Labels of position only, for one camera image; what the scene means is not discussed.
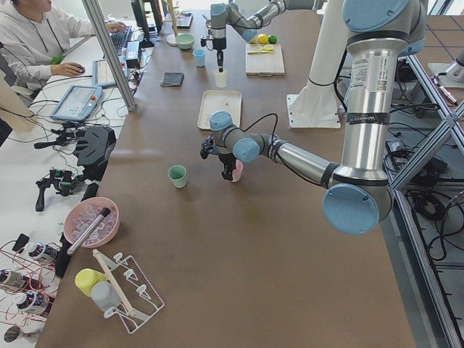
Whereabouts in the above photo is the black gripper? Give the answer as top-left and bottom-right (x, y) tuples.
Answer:
(218, 152), (236, 181)
(212, 37), (226, 73)

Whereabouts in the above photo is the pink cup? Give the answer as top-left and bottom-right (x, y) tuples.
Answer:
(231, 159), (244, 183)

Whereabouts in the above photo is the blue cup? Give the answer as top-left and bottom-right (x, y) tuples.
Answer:
(193, 49), (206, 67)

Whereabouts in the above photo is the cream cup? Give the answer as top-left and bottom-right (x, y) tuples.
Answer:
(214, 68), (228, 88)

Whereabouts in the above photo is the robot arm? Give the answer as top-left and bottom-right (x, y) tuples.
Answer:
(200, 1), (427, 235)
(209, 0), (323, 73)

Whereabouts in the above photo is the cream rabbit tray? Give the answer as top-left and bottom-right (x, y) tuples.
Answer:
(197, 90), (242, 131)

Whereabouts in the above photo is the yellow plastic knife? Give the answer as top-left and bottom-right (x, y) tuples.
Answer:
(246, 50), (274, 54)

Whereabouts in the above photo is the light green bowl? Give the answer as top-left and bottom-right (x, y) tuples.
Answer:
(175, 33), (195, 50)

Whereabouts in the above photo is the wooden cutting board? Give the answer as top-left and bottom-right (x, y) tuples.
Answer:
(245, 43), (285, 76)

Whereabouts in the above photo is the green cup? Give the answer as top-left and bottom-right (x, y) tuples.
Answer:
(167, 165), (187, 189)

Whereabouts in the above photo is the green lime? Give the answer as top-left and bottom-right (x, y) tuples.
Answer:
(268, 35), (278, 44)

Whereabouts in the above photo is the grey folded cloth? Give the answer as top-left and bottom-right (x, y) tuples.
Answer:
(161, 72), (184, 87)

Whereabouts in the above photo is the black keyboard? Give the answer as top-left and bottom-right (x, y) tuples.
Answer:
(109, 26), (133, 56)

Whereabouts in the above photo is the metal tube with black cap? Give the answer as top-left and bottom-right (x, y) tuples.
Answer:
(66, 207), (111, 255)

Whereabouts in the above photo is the blue teach pendant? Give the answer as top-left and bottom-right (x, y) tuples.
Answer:
(50, 86), (103, 121)

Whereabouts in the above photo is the pink bowl with ice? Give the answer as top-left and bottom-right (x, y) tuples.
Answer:
(64, 197), (120, 249)

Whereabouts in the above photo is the wooden stick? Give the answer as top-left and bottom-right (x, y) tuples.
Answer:
(92, 249), (136, 318)

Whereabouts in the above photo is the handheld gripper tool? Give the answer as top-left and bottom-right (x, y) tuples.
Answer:
(35, 168), (86, 212)

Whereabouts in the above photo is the grey cup on rack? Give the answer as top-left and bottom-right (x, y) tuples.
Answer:
(91, 281), (122, 312)

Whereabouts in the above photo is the yellow cup on rack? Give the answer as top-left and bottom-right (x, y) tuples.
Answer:
(75, 268), (107, 297)

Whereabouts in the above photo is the seated person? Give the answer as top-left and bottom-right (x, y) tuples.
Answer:
(0, 0), (128, 96)

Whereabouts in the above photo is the aluminium frame post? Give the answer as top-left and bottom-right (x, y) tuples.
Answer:
(82, 0), (136, 112)

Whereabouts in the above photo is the white wire cup rack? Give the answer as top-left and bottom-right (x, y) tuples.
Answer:
(103, 252), (165, 334)

